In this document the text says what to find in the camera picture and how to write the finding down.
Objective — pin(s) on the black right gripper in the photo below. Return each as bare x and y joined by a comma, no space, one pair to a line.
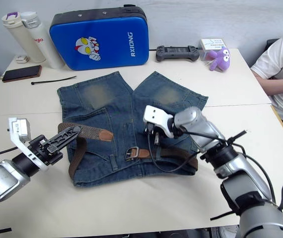
157,129

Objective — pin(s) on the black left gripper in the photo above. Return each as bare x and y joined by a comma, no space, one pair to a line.
43,154

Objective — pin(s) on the brown braided belt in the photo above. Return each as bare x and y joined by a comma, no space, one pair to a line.
90,131

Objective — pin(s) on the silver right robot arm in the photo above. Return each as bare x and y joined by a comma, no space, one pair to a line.
202,126

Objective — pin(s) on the blue denim shorts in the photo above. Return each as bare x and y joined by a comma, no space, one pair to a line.
101,116

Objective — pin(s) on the dark phone brown case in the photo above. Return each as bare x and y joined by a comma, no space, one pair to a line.
22,73

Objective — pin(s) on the black game controller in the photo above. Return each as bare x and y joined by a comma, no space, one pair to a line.
177,52

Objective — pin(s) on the white bottle red print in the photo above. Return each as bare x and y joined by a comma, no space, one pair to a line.
48,50

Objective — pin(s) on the small white charger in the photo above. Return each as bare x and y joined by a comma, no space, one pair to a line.
22,59

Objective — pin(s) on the purple octopus plush toy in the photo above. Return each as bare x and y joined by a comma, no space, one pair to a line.
222,60

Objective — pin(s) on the blue cartoon hard case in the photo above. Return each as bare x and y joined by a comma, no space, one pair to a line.
111,37

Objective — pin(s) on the clear box white card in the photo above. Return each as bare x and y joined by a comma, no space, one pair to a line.
212,44

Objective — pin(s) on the black office chair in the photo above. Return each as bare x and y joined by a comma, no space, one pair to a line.
271,45

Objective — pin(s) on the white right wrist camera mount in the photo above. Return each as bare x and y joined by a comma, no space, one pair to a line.
154,114

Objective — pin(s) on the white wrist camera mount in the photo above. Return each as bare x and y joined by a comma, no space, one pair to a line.
154,114
22,148

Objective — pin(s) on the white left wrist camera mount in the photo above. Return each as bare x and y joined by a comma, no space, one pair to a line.
22,148

